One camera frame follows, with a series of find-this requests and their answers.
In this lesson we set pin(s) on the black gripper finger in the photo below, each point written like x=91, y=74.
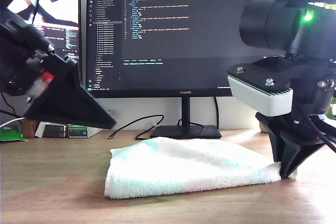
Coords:
x=275, y=142
x=71, y=103
x=296, y=150

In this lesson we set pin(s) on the mint tea towel pink border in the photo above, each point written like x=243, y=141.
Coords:
x=183, y=166

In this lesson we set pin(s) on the white box with green label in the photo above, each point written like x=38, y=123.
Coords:
x=78, y=131

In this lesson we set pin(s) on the small dark grey box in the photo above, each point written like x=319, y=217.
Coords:
x=55, y=128
x=53, y=134

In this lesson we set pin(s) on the white box with blue edge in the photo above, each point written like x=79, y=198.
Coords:
x=39, y=130

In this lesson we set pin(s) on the brown cardboard box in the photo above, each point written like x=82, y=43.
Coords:
x=29, y=129

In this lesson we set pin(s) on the black monitor with purple window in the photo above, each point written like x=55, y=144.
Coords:
x=71, y=40

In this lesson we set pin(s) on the green plastic packet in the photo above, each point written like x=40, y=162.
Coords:
x=10, y=134

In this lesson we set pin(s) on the black Huawei monitor on stand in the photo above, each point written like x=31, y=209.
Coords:
x=183, y=51

